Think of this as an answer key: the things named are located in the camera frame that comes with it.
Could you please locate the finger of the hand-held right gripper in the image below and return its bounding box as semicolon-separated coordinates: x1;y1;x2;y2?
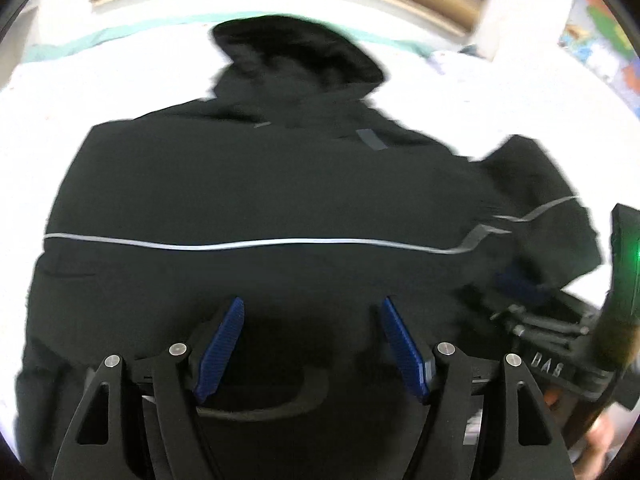
491;267;597;322
509;319;592;350

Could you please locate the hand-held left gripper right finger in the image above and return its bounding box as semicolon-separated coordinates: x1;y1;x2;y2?
378;296;574;480

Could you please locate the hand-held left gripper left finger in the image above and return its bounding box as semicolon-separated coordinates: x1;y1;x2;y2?
52;296;246;480

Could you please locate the black hooded jacket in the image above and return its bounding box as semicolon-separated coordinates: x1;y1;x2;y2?
15;14;607;480

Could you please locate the person's right hand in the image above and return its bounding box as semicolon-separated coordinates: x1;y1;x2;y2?
542;387;622;479

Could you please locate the white floral quilt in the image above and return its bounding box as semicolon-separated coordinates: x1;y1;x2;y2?
0;10;640;461

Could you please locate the green bed sheet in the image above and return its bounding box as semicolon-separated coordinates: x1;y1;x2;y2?
25;11;437;64

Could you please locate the colourful wall map poster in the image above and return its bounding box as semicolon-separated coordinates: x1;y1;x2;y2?
557;0;640;117

